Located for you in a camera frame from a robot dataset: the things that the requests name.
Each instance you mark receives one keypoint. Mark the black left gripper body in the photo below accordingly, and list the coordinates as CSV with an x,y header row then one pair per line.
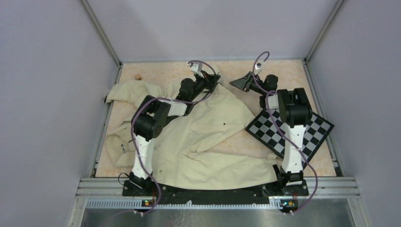
x,y
202,82

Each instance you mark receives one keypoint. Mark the beige zip jacket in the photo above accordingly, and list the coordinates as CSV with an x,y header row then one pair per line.
x,y
208,149

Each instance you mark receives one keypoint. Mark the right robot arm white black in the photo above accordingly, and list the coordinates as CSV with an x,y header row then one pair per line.
x,y
294,112

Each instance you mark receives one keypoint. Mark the aluminium frame rail front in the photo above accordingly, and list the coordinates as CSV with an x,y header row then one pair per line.
x,y
107,193

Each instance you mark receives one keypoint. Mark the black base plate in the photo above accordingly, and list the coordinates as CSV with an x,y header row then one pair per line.
x,y
259,194

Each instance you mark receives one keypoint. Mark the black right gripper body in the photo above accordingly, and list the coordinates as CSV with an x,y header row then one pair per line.
x,y
256,85

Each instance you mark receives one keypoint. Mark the black white checkerboard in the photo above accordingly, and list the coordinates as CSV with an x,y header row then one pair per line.
x,y
297,144

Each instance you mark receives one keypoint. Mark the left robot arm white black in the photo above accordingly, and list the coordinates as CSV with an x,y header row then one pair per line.
x,y
155,113

